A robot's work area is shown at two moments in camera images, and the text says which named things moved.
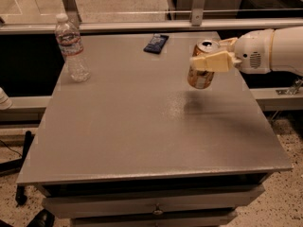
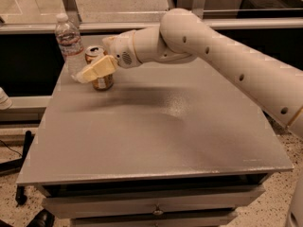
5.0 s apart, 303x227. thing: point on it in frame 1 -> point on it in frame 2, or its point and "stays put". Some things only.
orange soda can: (202, 78) -> (93, 54)
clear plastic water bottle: (69, 43) stays put
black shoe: (44, 218) stays put
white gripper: (252, 52) -> (122, 49)
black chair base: (15, 165) stays put
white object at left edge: (6, 102) stays put
